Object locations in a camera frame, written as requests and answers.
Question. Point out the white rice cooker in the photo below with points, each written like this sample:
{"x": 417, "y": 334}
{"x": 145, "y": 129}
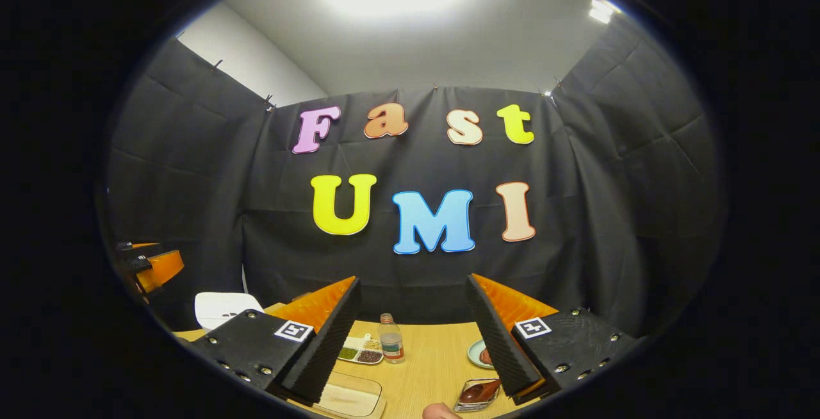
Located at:
{"x": 221, "y": 307}

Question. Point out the clear plastic water bottle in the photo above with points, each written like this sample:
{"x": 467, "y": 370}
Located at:
{"x": 392, "y": 342}

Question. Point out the clear glass tray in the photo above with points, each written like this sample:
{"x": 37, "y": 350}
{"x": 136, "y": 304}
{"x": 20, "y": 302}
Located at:
{"x": 349, "y": 377}

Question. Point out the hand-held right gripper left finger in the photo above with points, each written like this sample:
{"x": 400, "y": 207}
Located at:
{"x": 327, "y": 342}

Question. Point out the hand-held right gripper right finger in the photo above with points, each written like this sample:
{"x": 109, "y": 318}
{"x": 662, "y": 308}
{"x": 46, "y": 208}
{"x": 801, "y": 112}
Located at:
{"x": 496, "y": 342}

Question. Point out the white divided bean dish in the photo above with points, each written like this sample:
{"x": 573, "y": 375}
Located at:
{"x": 362, "y": 352}

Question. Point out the small ceiling light panel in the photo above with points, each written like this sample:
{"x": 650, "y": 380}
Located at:
{"x": 604, "y": 11}

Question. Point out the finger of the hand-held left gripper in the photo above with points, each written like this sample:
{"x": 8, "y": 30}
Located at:
{"x": 163, "y": 268}

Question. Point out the dark wooden spoon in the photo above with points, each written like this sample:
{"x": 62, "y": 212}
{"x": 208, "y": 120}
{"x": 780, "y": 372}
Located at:
{"x": 477, "y": 393}

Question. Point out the brown meat piece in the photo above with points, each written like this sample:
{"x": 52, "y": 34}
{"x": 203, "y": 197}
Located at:
{"x": 487, "y": 357}

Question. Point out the pale green plate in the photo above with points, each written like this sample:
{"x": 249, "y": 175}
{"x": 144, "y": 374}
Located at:
{"x": 474, "y": 355}

